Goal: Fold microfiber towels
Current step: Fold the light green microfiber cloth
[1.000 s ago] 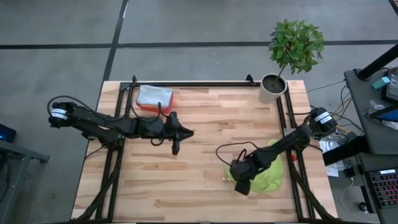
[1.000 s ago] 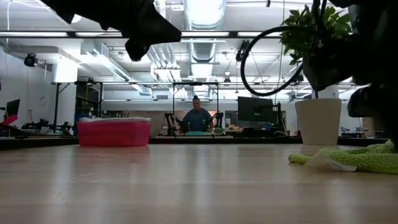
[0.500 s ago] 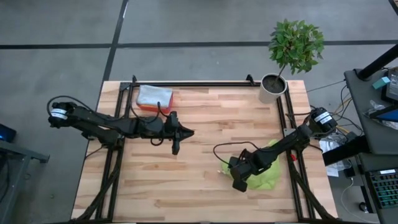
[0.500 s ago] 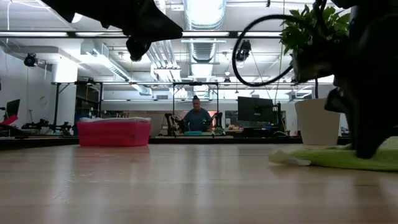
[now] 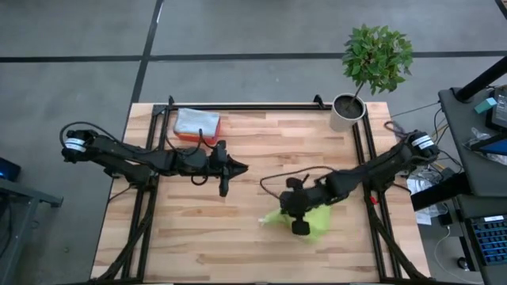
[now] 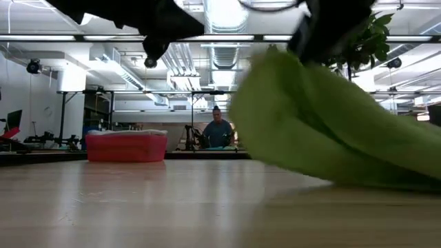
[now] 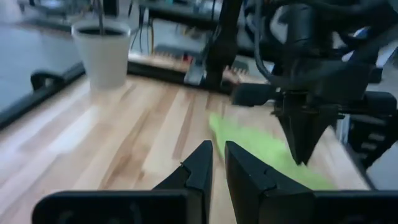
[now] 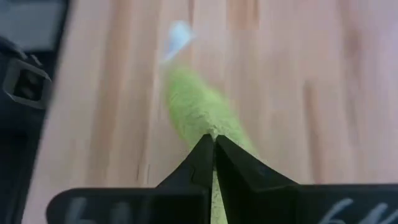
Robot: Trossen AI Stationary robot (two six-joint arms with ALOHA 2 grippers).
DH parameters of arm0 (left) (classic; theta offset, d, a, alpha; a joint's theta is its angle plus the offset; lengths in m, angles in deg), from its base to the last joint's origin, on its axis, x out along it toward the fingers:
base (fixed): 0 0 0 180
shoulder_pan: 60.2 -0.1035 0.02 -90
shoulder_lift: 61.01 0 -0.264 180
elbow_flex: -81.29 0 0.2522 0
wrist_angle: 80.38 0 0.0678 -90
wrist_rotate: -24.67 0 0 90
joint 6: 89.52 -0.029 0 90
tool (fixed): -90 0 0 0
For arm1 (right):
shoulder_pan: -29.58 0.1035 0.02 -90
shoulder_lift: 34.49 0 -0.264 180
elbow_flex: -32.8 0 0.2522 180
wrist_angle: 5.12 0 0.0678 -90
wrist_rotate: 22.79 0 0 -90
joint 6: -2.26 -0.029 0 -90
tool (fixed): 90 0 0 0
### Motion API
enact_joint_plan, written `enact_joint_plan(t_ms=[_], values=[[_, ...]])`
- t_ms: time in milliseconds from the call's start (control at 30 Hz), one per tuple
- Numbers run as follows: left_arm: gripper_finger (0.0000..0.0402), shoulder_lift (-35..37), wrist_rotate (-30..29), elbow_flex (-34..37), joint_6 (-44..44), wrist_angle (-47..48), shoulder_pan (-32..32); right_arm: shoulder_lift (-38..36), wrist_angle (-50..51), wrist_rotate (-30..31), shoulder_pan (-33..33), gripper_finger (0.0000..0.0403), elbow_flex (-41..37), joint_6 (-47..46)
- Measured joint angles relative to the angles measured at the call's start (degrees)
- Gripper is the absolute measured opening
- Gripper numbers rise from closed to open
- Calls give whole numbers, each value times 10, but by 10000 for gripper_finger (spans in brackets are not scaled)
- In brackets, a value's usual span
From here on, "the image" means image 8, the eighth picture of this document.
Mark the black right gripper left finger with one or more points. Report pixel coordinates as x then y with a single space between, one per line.
155 205

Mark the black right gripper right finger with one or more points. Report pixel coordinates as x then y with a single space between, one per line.
264 202

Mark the lime green fluffy towel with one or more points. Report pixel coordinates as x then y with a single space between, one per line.
192 102

